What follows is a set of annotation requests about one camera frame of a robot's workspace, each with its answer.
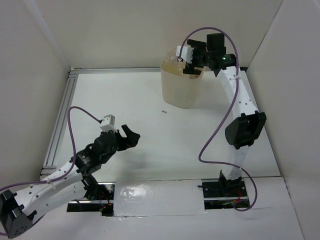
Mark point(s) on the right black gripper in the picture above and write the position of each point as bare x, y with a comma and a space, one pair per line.
198, 46

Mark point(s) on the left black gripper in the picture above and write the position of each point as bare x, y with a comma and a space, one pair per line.
132, 138

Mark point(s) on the clear bottle red cap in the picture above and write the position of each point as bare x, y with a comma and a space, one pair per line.
192, 70

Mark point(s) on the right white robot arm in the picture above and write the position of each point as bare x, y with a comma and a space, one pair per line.
248, 121

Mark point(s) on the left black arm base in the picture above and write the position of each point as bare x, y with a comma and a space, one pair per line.
99, 197

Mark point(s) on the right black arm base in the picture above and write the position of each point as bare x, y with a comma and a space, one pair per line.
224, 194

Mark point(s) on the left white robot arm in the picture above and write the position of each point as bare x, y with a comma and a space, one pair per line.
21, 210

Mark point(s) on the beige plastic bin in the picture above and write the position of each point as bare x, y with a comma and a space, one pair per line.
178, 89

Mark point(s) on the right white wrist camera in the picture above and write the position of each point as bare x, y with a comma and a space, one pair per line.
184, 54

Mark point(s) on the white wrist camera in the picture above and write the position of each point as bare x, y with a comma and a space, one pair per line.
107, 124
184, 54

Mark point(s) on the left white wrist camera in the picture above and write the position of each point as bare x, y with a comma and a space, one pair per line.
107, 124

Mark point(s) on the aluminium frame rail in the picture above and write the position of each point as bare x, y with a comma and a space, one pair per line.
175, 143

